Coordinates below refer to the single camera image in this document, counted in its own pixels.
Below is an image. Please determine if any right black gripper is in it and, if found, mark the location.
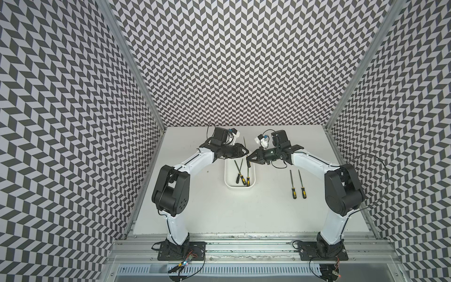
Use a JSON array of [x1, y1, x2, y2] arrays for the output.
[[245, 146, 280, 164]]

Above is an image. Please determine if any white plastic storage box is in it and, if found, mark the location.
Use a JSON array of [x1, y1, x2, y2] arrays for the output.
[[224, 157, 256, 190]]

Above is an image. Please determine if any yellow black handled file two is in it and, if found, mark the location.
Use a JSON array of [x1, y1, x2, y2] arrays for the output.
[[234, 159, 247, 186]]

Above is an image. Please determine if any yellow black handled file four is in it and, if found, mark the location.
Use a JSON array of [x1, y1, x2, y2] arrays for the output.
[[290, 170, 297, 199]]

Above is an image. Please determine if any yellow black handled file six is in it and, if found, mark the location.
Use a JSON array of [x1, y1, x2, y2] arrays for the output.
[[298, 170, 307, 199]]

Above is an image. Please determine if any yellow black handled file five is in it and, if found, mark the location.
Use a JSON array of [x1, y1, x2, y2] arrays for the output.
[[234, 161, 244, 184]]

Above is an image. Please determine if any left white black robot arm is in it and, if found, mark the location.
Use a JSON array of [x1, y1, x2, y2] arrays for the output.
[[152, 127, 249, 247]]

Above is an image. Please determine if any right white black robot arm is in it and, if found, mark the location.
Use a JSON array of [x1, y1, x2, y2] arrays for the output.
[[247, 130, 365, 247]]

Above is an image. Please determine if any left small circuit board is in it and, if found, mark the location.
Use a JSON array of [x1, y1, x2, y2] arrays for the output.
[[167, 251, 198, 274]]

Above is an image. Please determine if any small circuit board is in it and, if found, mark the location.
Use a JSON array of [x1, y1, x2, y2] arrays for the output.
[[167, 251, 198, 274], [319, 257, 341, 282]]

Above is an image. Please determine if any right small circuit board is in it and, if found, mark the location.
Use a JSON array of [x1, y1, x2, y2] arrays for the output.
[[319, 257, 341, 282]]

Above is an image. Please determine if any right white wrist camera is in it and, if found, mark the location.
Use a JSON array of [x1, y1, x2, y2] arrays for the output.
[[255, 134, 270, 149]]

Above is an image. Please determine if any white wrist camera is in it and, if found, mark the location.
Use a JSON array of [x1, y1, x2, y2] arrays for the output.
[[255, 134, 270, 149], [225, 128, 240, 146]]

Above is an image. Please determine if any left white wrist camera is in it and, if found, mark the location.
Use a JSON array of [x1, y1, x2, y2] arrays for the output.
[[225, 128, 240, 146]]

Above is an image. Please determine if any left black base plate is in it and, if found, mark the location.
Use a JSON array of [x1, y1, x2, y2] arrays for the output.
[[157, 240, 207, 262]]

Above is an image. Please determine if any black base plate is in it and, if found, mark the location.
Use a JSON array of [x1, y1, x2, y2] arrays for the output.
[[157, 240, 207, 262], [297, 241, 349, 262]]

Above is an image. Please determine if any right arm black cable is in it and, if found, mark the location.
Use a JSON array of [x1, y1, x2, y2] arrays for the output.
[[338, 152, 390, 219]]

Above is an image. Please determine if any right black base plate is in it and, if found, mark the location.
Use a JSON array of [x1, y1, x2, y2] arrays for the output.
[[297, 241, 349, 262]]

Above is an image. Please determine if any aluminium front rail frame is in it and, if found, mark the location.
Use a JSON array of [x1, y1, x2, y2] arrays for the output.
[[99, 232, 409, 282]]

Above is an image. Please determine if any right aluminium corner post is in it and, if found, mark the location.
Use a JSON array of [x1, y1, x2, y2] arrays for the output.
[[324, 0, 407, 133]]

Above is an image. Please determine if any aluminium corner post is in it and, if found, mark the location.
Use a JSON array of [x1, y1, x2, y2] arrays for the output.
[[96, 0, 166, 132], [324, 0, 407, 133]]

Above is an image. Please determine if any left aluminium corner post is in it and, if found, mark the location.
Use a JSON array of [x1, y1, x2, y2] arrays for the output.
[[96, 0, 166, 132]]

